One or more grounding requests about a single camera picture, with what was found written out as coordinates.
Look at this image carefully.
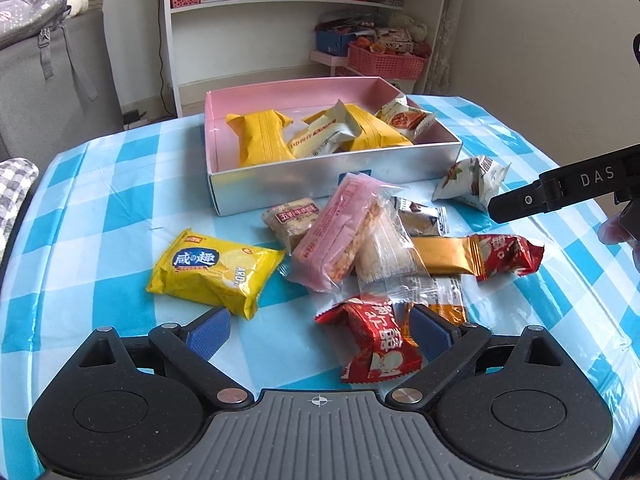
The red candy pack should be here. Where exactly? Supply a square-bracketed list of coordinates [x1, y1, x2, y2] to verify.
[314, 294, 423, 384]

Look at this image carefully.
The grey sofa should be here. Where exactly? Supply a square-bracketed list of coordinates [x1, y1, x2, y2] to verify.
[0, 6, 126, 162]

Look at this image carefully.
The yellow biscuit pack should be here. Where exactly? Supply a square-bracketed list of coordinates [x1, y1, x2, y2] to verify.
[146, 229, 285, 320]

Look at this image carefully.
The blue storage box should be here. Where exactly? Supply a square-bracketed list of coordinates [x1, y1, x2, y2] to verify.
[314, 29, 357, 58]

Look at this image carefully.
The checkered grey cushion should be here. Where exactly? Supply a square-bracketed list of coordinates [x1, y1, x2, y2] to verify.
[0, 157, 39, 255]

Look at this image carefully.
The pale yellow cake pack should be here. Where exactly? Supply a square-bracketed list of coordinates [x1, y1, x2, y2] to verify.
[288, 101, 361, 158]

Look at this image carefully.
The pink and silver box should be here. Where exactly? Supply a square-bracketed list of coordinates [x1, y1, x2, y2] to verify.
[204, 77, 462, 216]

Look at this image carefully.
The gold wrapper snack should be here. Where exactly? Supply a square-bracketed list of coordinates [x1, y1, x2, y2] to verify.
[412, 236, 482, 275]

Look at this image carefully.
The red orange wrapper snack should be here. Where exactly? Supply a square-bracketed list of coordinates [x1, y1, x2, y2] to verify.
[471, 234, 544, 281]

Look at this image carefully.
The white bookshelf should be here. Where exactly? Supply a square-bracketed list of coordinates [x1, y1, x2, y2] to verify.
[158, 0, 447, 116]

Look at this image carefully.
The silver grey backpack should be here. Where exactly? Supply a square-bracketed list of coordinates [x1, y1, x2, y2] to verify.
[1, 0, 99, 101]

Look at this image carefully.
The long yellow snack pack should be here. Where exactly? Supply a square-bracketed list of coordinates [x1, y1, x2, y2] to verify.
[226, 110, 295, 167]

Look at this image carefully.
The small square cake pack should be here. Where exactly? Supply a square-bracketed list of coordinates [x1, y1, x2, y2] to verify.
[262, 197, 320, 254]

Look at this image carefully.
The pink cracker pack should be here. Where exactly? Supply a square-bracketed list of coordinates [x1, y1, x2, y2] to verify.
[288, 174, 399, 292]

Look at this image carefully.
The clear rice cracker pack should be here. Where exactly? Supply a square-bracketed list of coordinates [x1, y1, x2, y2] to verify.
[355, 196, 428, 292]

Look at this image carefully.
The blue checkered tablecloth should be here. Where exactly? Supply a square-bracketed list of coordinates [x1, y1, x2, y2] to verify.
[1, 116, 639, 479]

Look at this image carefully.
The right hand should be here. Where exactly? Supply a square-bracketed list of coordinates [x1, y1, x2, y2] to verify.
[598, 200, 640, 270]

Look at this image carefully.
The red plastic basket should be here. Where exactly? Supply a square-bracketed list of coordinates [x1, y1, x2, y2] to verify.
[347, 42, 426, 80]

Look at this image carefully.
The small brown silver packet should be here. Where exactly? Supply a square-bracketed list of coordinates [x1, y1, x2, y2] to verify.
[394, 196, 449, 237]

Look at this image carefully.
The white nut snack bag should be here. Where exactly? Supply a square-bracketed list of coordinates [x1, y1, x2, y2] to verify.
[375, 94, 436, 143]

